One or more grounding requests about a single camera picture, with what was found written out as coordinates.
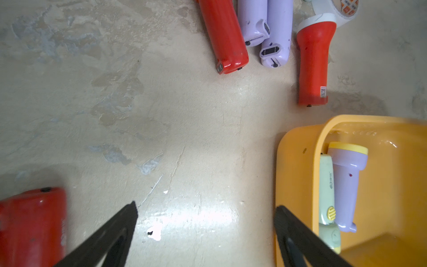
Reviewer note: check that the red flashlight white rim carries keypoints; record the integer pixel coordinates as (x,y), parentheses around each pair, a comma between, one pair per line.
(314,36)

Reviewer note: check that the purple flashlight right of pair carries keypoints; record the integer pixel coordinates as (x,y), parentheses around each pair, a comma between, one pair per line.
(275,50)

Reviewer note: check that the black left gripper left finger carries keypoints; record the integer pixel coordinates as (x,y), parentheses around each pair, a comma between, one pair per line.
(109,245)

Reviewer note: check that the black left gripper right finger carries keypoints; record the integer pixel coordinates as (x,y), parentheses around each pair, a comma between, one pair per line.
(299,246)

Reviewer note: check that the yellow plastic tray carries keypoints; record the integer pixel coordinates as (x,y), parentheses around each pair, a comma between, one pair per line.
(391,208)

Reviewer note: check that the white tape roll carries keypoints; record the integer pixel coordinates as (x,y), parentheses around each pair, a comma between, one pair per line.
(343,10)

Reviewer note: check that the mint green flashlight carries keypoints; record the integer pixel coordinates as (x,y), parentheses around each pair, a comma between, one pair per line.
(329,232)

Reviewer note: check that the purple flashlight left of pair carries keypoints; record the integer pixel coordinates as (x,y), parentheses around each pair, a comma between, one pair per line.
(252,16)

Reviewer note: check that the purple flashlight yellow rim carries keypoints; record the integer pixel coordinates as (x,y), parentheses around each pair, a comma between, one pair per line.
(348,161)

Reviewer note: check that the all red flashlight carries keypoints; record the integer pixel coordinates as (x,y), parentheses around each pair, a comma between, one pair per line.
(225,35)

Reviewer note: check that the purple flashlight of pair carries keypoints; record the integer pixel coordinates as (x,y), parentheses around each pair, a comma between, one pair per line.
(275,50)
(252,16)

